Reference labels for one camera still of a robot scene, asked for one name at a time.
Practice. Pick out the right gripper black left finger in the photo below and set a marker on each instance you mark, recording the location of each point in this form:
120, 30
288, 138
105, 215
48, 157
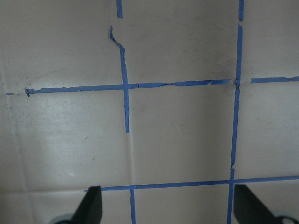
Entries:
90, 209

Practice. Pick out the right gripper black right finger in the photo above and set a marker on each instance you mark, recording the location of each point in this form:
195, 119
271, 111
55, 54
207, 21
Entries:
248, 209

